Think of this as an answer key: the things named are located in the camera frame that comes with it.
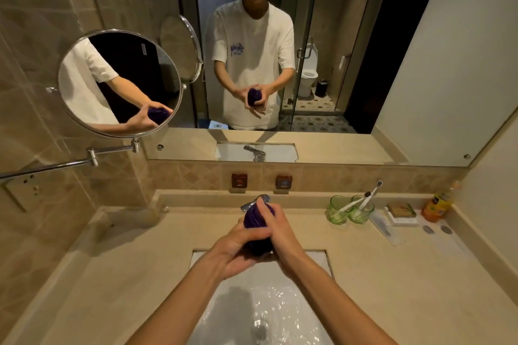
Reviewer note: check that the person's right hand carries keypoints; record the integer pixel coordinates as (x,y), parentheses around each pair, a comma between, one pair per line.
(287,243)

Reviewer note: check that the person's left hand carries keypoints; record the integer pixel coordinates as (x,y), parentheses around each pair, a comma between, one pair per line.
(234,243)

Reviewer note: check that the purple cleaning cloth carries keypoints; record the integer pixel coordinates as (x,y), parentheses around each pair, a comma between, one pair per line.
(255,219)

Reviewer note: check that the chrome faucet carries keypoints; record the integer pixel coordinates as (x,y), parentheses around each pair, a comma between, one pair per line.
(249,205)

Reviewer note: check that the white rectangular sink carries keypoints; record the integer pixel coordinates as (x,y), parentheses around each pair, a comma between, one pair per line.
(283,308)

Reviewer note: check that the person's left forearm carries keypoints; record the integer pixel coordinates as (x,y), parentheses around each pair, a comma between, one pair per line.
(178,308)

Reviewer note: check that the person's right forearm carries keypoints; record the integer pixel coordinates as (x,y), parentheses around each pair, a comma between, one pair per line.
(340,308)

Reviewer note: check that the chrome sink drain stopper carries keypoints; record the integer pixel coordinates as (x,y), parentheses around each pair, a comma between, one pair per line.
(261,331)

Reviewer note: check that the green glass cup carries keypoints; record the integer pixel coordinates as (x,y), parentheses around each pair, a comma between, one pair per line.
(362,217)
(336,217)

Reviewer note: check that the brown sign with blue symbol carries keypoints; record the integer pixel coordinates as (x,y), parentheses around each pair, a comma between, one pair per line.
(284,182)

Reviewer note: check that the brown sign with red symbol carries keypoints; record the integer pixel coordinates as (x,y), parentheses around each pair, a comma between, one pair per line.
(239,181)

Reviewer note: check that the white toothbrush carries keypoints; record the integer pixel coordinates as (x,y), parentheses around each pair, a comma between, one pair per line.
(372,194)
(352,204)

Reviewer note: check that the long clear plastic packet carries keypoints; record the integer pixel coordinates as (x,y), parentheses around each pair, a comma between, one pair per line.
(384,229)

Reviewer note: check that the brown soap box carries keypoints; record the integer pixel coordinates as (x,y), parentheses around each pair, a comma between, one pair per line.
(401,210)

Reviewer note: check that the white soap dish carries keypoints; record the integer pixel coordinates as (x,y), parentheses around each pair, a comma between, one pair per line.
(404,221)

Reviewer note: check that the orange bottle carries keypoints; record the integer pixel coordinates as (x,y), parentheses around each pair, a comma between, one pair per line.
(437,205)

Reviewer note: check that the round chrome magnifying mirror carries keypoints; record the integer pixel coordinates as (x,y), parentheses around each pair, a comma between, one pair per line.
(81,82)

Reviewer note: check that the beige wall socket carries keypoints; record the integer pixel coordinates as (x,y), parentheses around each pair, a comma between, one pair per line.
(22,195)

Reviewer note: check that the large wall mirror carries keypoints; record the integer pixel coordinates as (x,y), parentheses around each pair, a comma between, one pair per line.
(445,53)

